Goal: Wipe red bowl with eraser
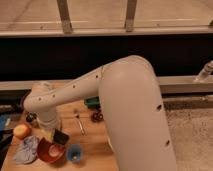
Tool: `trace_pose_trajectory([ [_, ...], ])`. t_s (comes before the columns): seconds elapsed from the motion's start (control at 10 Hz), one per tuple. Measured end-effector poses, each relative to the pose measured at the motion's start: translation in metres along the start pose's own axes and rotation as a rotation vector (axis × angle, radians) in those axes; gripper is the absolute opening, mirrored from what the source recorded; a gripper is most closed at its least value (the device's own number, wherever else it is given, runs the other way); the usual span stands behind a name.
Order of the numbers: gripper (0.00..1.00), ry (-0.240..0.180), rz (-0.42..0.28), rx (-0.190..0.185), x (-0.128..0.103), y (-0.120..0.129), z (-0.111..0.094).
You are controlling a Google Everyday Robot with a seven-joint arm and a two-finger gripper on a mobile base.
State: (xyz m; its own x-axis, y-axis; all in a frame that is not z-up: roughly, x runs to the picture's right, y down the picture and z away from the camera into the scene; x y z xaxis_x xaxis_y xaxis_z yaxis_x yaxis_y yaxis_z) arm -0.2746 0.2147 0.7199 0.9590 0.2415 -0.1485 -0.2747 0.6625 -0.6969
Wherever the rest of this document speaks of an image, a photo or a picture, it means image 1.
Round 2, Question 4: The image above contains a blue cup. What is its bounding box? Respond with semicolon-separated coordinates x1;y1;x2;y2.
66;144;82;163

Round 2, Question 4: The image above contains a red bowl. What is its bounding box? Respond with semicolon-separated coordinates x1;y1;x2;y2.
37;138;65;163

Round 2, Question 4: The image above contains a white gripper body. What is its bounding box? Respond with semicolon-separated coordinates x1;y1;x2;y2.
37;113;61;140

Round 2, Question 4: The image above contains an orange apple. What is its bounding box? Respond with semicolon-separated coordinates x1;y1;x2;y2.
13;124;31;139

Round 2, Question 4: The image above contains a metal spoon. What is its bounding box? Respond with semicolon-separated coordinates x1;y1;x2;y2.
75;113;86;136

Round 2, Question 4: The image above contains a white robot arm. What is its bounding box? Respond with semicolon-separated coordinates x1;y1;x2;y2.
24;55;177;171

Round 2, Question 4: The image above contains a blue cloth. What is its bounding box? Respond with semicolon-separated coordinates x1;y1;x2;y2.
13;136;39;164

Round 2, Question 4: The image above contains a metal rail bracket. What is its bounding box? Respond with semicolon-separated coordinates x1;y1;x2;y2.
195;60;213;82

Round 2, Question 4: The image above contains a green object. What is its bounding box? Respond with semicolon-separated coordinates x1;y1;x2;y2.
84;97;100;108

